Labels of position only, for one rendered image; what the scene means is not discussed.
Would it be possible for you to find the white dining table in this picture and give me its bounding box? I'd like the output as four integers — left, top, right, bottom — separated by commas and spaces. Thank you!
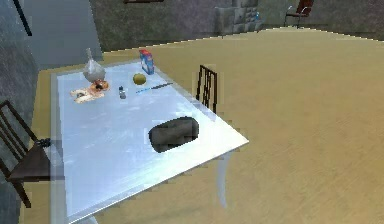
49, 60, 250, 224

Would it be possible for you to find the dark wooden chair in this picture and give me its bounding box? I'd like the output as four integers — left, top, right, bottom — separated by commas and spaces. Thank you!
195, 64, 218, 115
0, 99, 64, 209

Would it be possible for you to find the dark bread loaf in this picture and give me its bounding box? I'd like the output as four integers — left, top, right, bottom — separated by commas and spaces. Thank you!
148, 116, 200, 154

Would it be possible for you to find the yellow-green apple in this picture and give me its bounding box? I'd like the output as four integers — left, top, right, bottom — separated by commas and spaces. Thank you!
132, 73, 148, 86

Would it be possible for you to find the red and blue box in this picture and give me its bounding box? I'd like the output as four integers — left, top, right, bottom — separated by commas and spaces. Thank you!
139, 49, 156, 76

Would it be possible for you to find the grey stone cabinet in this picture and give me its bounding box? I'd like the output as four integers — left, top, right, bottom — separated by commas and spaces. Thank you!
215, 0, 264, 36

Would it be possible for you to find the clear glass vase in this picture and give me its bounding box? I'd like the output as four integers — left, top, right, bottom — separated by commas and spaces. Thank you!
82, 47, 107, 84

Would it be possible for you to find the blue-handled knife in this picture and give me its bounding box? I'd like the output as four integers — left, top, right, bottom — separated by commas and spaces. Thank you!
135, 82, 174, 95

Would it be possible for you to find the red metal-frame chair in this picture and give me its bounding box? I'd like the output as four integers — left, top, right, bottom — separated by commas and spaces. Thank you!
283, 0, 315, 29

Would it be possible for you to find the black door handle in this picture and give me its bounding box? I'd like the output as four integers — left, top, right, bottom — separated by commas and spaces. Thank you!
12, 0, 33, 37

